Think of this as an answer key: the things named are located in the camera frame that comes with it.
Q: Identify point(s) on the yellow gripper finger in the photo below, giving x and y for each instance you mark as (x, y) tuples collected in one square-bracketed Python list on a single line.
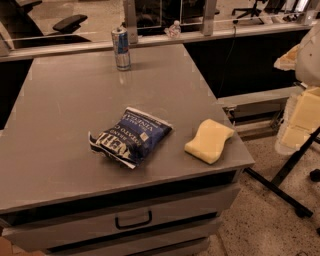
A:
[(287, 61)]

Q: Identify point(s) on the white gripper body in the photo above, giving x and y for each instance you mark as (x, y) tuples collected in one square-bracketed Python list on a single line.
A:
[(309, 61)]

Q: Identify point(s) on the blue chip bag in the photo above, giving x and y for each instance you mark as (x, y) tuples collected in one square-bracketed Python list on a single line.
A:
[(132, 139)]

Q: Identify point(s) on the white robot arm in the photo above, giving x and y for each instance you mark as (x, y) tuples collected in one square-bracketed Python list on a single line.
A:
[(307, 69)]

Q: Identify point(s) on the redbull can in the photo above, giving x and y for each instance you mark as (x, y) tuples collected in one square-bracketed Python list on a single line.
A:
[(121, 48)]

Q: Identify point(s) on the distant black chair base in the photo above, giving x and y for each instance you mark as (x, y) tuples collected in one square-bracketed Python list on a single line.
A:
[(252, 12)]

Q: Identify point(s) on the black floor stand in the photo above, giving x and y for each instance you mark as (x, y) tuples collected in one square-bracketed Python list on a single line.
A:
[(273, 185)]

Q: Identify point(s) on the yellow sponge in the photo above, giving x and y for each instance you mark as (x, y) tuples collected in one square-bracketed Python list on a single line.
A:
[(209, 140)]

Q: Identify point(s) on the clear plastic water bottle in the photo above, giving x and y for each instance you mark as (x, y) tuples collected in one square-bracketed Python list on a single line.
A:
[(174, 30)]

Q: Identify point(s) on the grey drawer cabinet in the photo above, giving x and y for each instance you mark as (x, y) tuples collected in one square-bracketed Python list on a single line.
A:
[(100, 162)]

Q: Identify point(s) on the black office chair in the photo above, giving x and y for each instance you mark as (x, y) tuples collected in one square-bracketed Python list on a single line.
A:
[(31, 23)]

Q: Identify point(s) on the black drawer handle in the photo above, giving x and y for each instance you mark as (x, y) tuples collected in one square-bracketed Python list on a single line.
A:
[(133, 219)]

